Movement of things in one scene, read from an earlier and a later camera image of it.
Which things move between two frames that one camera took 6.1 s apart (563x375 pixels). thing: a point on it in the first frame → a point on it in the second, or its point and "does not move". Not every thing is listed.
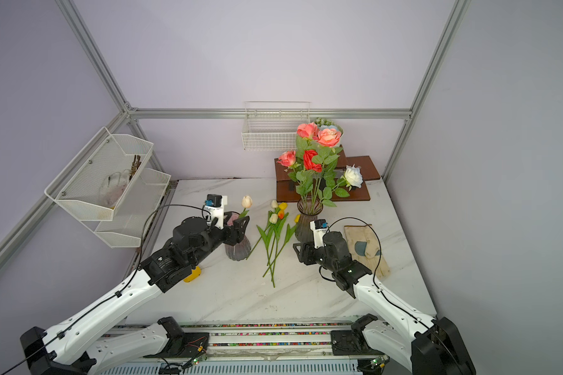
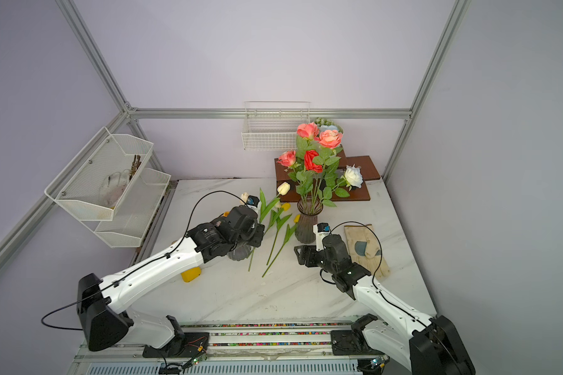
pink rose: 306,130 does not move
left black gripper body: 227,236 → 254,237
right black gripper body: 313,255 does not move
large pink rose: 328,137 does not move
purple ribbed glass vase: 309,207 does not move
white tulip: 272,219 → 283,189
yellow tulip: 281,206 → 278,220
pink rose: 288,158 does not move
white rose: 353,177 does not move
